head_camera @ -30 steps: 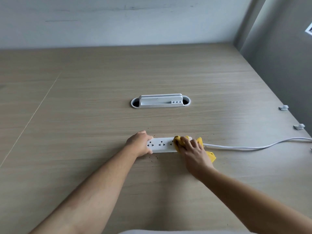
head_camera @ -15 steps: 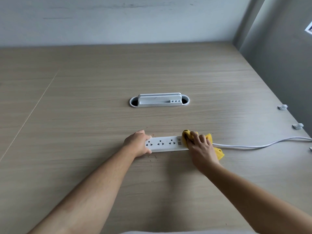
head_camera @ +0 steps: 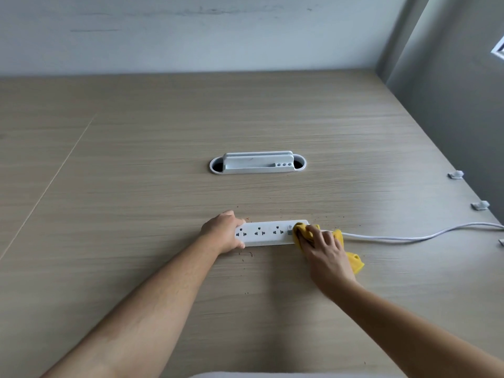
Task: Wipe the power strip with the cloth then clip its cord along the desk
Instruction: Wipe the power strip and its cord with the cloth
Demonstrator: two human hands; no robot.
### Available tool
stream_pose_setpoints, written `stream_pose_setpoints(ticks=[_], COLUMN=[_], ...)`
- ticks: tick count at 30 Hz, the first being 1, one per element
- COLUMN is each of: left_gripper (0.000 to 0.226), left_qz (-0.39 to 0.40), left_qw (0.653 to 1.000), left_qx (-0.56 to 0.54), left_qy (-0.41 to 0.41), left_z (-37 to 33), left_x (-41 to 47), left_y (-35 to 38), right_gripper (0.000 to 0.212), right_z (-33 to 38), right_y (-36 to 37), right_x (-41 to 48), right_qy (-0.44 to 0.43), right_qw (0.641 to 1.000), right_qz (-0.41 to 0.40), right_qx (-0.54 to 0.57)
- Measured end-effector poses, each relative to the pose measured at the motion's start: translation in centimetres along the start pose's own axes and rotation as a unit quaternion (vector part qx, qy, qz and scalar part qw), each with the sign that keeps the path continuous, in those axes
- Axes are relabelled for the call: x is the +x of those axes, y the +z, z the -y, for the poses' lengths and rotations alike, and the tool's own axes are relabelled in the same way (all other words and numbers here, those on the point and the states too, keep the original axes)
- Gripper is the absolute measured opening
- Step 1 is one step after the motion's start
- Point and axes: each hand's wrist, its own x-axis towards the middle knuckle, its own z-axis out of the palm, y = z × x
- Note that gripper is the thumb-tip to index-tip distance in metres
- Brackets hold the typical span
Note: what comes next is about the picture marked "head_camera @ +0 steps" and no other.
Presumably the white power strip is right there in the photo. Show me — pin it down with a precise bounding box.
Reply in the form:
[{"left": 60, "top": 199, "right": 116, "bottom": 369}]
[{"left": 235, "top": 220, "right": 321, "bottom": 248}]

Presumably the person's left hand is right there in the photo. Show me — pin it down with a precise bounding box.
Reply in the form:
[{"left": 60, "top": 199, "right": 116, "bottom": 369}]
[{"left": 200, "top": 210, "right": 247, "bottom": 255}]

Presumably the person's right hand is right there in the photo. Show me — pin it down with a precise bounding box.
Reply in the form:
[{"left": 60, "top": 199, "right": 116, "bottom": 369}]
[{"left": 293, "top": 225, "right": 358, "bottom": 300}]

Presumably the white desk cable grommet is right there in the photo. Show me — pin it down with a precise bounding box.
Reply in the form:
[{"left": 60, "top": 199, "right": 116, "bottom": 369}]
[{"left": 209, "top": 150, "right": 308, "bottom": 175}]

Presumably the person's right forearm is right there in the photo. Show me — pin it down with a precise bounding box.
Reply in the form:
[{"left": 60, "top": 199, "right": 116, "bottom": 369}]
[{"left": 322, "top": 279, "right": 504, "bottom": 378}]

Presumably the yellow cleaning cloth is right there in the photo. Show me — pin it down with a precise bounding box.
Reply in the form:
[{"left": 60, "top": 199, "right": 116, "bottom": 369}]
[{"left": 292, "top": 222, "right": 365, "bottom": 275}]

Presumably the person's left forearm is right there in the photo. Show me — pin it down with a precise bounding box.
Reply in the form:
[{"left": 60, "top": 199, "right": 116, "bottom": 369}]
[{"left": 39, "top": 232, "right": 222, "bottom": 378}]

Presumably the white power cable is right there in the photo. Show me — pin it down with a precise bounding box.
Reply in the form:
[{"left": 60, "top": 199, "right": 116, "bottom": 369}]
[{"left": 340, "top": 223, "right": 504, "bottom": 243}]

